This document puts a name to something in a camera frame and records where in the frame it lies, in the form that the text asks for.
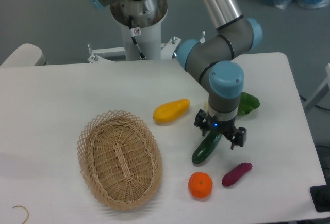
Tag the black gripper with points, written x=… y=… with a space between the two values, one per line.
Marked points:
x=236 y=135

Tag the dark green cucumber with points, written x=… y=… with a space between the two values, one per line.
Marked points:
x=206 y=147

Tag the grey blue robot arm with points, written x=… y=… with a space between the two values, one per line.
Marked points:
x=210 y=63

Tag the purple sweet potato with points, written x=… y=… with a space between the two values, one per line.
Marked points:
x=236 y=174

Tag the green bok choy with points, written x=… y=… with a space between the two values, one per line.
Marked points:
x=247 y=104

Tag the orange tangerine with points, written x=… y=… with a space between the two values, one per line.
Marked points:
x=200 y=185

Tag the yellow papaya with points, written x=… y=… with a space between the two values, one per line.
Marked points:
x=171 y=111

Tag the woven wicker basket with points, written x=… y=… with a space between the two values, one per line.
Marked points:
x=119 y=160

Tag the black device at edge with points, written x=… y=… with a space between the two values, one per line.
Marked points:
x=320 y=197

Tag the white chair armrest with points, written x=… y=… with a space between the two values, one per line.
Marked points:
x=26 y=55

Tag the white frame at right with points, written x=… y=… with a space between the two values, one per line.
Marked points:
x=318 y=93

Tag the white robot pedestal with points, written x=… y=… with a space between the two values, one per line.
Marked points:
x=140 y=25

